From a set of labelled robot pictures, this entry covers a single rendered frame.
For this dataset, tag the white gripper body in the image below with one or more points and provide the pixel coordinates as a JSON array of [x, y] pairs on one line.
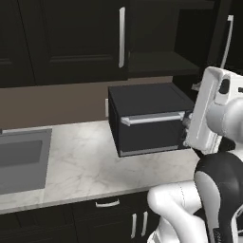
[[202, 114]]

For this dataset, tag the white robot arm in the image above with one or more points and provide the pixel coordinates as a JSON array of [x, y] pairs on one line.
[[177, 202]]

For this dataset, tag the dark open shelf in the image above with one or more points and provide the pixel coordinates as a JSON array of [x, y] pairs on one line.
[[158, 61]]

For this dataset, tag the dark tall cabinet door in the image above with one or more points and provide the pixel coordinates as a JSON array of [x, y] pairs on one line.
[[235, 47]]

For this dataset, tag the dark base cabinet door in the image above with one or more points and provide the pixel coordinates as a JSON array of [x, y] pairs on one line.
[[151, 226], [104, 229]]

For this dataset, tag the dark base cabinet run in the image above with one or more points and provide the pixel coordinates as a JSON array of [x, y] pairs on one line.
[[34, 226]]

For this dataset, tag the black toaster oven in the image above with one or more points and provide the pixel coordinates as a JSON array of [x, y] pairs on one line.
[[145, 104]]

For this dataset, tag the dark drawer front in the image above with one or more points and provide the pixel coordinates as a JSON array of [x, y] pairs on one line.
[[126, 207]]

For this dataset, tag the grey sink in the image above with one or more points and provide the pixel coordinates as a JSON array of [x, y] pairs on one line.
[[22, 158]]

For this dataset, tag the white wall socket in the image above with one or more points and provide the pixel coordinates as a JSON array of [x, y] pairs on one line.
[[106, 107]]

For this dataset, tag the dark wall cabinet door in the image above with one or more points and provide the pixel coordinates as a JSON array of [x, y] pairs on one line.
[[76, 38], [14, 41]]

